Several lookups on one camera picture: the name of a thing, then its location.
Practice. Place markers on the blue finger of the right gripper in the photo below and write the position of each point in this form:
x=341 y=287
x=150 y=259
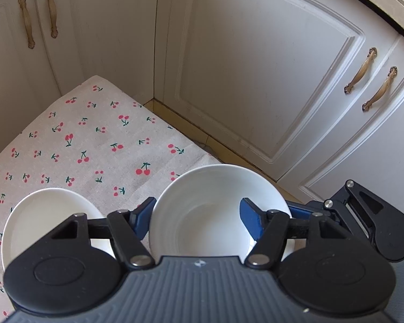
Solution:
x=300 y=211

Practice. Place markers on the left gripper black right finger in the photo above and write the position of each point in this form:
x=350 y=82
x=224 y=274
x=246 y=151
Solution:
x=253 y=218

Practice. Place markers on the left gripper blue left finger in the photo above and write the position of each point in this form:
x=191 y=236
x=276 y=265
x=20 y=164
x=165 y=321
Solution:
x=140 y=217

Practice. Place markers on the white bowl with pink flowers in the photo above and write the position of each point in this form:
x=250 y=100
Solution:
x=37 y=214
x=197 y=215

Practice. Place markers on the white kitchen cabinets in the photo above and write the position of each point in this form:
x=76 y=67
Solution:
x=265 y=78

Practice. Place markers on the cherry print tablecloth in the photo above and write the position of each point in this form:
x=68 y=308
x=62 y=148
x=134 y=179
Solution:
x=99 y=142

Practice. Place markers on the bronze cabinet handle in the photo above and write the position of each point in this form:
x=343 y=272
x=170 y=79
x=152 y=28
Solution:
x=53 y=18
x=366 y=65
x=27 y=23
x=382 y=90

